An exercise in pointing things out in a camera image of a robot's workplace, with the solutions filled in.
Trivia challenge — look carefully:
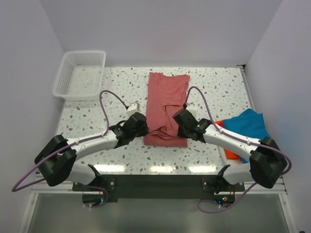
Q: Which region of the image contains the salmon pink t shirt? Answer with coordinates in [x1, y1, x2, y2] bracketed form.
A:
[143, 72, 190, 148]

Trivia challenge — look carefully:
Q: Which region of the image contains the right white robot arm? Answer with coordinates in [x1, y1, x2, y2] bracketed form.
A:
[173, 109, 289, 191]

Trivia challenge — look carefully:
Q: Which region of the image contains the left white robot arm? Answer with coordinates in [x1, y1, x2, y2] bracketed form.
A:
[35, 112, 148, 190]

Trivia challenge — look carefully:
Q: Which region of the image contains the orange folded t shirt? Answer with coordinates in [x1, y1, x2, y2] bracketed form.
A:
[215, 120, 241, 161]

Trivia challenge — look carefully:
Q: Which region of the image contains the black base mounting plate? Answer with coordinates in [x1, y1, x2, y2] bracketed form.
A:
[72, 174, 245, 208]

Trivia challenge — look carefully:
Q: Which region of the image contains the blue folded t shirt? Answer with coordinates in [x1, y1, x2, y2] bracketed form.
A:
[223, 108, 271, 163]

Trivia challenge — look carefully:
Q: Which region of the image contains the white plastic laundry basket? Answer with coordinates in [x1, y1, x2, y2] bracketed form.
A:
[52, 50, 106, 101]

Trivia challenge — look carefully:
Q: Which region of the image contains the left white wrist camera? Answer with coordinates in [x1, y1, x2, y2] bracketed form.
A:
[126, 101, 140, 117]

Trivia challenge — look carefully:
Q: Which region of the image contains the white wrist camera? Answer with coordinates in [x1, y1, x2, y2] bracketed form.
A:
[126, 101, 140, 117]
[186, 104, 198, 118]

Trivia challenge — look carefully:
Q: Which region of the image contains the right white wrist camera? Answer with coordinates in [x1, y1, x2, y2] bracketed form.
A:
[186, 104, 198, 118]

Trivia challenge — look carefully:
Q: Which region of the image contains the aluminium frame rail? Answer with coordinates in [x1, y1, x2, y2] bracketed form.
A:
[30, 171, 289, 195]

